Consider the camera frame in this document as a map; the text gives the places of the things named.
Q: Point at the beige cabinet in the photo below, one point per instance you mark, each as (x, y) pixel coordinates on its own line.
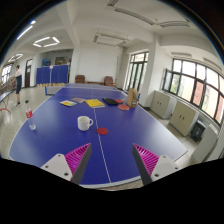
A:
(162, 105)
(183, 118)

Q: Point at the blue partition barrier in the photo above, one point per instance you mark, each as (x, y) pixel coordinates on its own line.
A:
(52, 74)

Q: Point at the black bin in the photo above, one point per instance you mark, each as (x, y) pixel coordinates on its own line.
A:
(197, 131)

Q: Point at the grey booklet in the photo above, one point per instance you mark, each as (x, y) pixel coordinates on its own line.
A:
(77, 100)

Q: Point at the near beige cabinet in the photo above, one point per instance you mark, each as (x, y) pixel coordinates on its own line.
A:
(183, 118)

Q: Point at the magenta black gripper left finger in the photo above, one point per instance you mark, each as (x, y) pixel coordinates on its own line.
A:
(70, 166)

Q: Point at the far beige cabinet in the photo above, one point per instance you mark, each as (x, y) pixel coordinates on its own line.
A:
(162, 105)

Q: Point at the brown cardboard box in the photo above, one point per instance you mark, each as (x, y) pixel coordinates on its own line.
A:
(132, 98)

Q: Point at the small red round coaster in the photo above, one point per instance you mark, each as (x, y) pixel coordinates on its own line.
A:
(102, 131)

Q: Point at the red table tennis paddle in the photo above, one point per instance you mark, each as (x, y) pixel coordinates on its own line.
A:
(123, 107)

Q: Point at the brown armchair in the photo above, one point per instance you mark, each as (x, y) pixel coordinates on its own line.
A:
(79, 79)
(108, 81)

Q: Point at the clear water bottle red label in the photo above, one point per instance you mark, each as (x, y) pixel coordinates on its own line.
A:
(29, 115)

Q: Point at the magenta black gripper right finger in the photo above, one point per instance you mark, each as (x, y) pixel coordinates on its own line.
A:
(151, 166)

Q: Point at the colourful small book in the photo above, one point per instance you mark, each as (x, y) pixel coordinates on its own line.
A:
(68, 103)

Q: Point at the blue table tennis table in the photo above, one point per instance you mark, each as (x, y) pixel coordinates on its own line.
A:
(111, 162)

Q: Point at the left brown armchair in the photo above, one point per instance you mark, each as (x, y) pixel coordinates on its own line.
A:
(79, 79)

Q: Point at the person in dark shorts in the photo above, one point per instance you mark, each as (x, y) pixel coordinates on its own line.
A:
(18, 79)

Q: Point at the yellow book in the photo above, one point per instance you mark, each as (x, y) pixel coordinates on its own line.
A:
(95, 103)

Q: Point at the white ceramic mug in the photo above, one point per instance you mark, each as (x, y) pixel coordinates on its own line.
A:
(84, 123)

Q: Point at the right brown armchair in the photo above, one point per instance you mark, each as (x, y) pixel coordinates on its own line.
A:
(108, 81)

